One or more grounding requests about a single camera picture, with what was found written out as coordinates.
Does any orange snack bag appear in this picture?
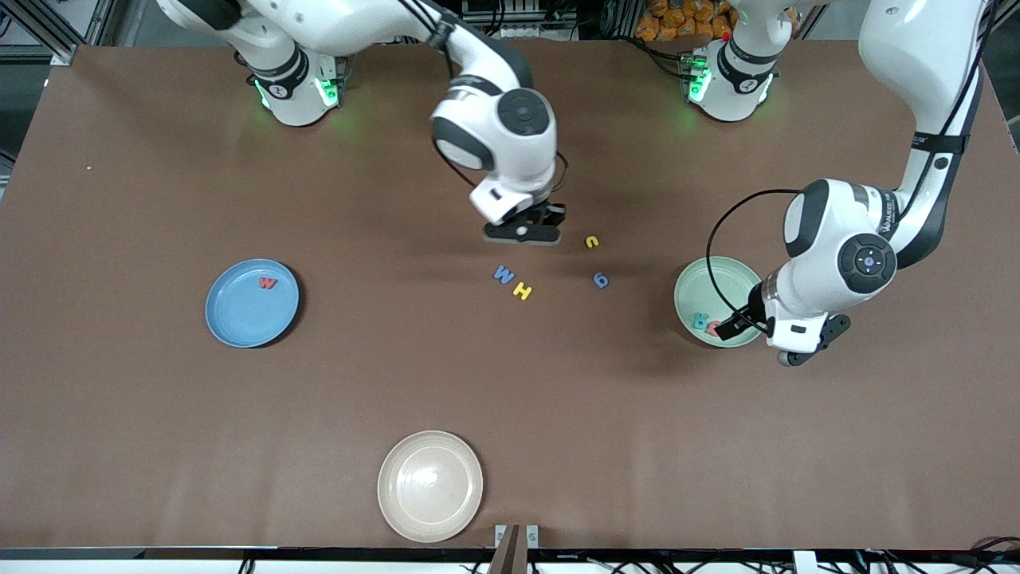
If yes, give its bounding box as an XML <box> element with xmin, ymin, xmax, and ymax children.
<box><xmin>635</xmin><ymin>0</ymin><xmax>734</xmax><ymax>42</ymax></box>

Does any beige plate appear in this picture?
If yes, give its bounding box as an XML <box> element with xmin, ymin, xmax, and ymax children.
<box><xmin>377</xmin><ymin>430</ymin><xmax>485</xmax><ymax>544</ymax></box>

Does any grey metal equipment rack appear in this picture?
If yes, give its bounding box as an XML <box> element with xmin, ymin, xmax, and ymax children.
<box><xmin>470</xmin><ymin>0</ymin><xmax>576</xmax><ymax>41</ymax></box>

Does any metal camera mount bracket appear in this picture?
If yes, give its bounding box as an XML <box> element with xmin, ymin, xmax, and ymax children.
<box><xmin>494</xmin><ymin>524</ymin><xmax>539</xmax><ymax>574</ymax></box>

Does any green plate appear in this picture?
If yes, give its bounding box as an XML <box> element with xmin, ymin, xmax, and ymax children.
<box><xmin>673</xmin><ymin>255</ymin><xmax>771</xmax><ymax>349</ymax></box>

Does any blue plate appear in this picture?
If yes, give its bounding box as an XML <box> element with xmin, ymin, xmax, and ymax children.
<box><xmin>205</xmin><ymin>258</ymin><xmax>300</xmax><ymax>349</ymax></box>

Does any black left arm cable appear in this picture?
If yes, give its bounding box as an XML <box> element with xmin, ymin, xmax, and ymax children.
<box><xmin>705</xmin><ymin>0</ymin><xmax>993</xmax><ymax>329</ymax></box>

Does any aluminium frame post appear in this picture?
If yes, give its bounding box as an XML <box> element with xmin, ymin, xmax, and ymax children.
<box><xmin>0</xmin><ymin>0</ymin><xmax>116</xmax><ymax>65</ymax></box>

